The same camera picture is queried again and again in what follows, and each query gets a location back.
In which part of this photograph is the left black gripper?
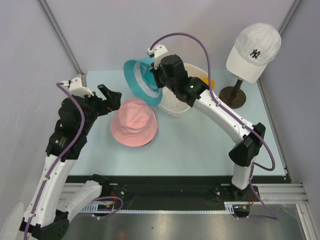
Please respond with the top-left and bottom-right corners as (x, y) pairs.
(78, 84), (121, 135)

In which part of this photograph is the teal hat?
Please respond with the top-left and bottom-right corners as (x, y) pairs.
(123, 57), (163, 107)

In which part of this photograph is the orange hat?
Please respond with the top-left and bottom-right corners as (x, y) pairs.
(200, 77), (215, 90)

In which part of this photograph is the pink bucket hat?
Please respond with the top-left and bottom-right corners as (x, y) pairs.
(110, 97), (158, 147)

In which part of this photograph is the white hat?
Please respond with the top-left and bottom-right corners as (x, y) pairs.
(226, 23), (282, 84)

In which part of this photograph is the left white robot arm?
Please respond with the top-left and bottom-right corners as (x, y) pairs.
(19, 82), (123, 240)

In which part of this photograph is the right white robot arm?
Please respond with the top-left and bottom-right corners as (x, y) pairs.
(149, 52), (266, 201)

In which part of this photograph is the white plastic basket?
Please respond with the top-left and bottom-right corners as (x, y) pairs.
(157, 63), (209, 118)

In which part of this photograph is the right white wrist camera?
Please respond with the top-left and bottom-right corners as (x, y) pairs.
(147, 44), (169, 70)

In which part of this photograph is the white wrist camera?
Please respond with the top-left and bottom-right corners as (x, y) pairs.
(57, 74), (94, 98)
(147, 44), (169, 70)

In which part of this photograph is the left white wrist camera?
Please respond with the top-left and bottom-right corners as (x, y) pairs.
(57, 74), (94, 98)

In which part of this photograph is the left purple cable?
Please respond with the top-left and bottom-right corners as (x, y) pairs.
(23, 82), (86, 240)

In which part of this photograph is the purple cable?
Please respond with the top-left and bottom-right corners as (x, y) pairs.
(23, 82), (86, 240)
(149, 32), (276, 172)

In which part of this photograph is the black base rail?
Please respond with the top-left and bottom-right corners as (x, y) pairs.
(67, 174), (261, 213)

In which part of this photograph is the aluminium frame rail left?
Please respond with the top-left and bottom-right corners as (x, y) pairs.
(59, 183), (84, 202)

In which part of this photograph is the aluminium frame rail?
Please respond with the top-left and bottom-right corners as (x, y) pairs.
(59, 183), (84, 202)
(255, 183), (309, 205)

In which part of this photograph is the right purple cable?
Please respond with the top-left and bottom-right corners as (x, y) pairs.
(149, 32), (276, 172)

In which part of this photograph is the white cable duct left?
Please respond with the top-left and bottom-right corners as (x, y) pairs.
(80, 201), (115, 214)

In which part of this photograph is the white cable duct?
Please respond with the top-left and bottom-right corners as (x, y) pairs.
(80, 201), (115, 214)
(224, 202), (251, 214)

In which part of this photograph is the white cable duct right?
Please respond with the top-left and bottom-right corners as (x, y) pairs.
(224, 202), (251, 214)

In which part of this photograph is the aluminium frame rail right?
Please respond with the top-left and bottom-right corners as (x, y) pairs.
(255, 183), (309, 205)

